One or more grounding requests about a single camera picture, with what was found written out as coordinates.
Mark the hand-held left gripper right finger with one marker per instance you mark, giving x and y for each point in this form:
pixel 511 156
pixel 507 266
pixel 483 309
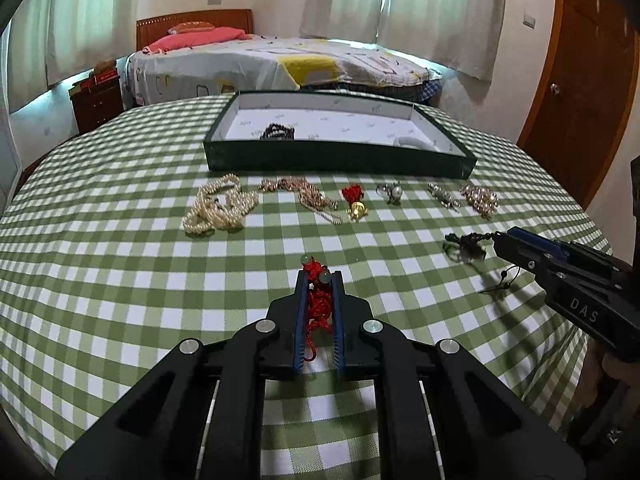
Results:
pixel 338 320

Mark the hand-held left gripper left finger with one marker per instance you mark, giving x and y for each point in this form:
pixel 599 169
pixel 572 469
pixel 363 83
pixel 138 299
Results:
pixel 299 320

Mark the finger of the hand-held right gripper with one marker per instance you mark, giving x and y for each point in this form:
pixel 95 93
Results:
pixel 537 241
pixel 525 257

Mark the pearl cluster brooch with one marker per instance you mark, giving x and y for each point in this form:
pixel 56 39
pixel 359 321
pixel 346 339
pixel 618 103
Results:
pixel 480 201

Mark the red knot gold charm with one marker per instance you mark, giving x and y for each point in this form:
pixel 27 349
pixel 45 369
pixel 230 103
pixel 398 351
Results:
pixel 354 194

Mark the dark green jewelry box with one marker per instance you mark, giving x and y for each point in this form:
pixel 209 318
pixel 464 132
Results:
pixel 325 157

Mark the person's right hand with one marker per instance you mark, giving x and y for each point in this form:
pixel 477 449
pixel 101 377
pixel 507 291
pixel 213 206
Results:
pixel 620 370

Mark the silver bar brooch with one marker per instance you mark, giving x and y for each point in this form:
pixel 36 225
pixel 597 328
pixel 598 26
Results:
pixel 442 195

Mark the white bangle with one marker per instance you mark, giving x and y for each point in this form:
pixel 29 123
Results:
pixel 414 141

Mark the brown wooden door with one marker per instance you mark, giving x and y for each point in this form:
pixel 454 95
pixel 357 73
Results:
pixel 575 85

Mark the blue plaid bedsheet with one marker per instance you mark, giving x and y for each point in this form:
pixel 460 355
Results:
pixel 425 91

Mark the bed with patterned cover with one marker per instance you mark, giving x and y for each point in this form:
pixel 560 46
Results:
pixel 210 65

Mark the dark wooden nightstand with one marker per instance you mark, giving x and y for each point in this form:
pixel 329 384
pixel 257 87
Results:
pixel 97 105

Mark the pink pillow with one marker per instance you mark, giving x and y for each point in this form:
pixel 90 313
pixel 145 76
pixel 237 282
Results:
pixel 200 39

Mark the red box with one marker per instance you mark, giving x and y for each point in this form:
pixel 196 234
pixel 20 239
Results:
pixel 102 80

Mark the orange pillow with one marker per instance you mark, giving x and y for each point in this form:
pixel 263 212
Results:
pixel 192 26

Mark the wooden headboard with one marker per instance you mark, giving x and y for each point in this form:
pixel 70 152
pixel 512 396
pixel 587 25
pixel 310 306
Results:
pixel 200 20

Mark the white wall switch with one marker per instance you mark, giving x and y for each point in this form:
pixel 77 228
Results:
pixel 529 20

